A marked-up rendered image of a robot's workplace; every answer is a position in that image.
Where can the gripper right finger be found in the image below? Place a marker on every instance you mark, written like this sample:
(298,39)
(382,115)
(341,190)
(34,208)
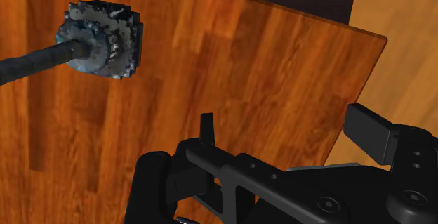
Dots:
(368,131)

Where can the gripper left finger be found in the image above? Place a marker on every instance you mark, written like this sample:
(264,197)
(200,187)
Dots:
(205,163)

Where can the brown wooden table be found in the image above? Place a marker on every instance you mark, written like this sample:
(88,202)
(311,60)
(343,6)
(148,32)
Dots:
(246,79)

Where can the dark grey meat mallet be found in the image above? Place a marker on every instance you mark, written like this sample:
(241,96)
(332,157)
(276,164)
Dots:
(99,42)

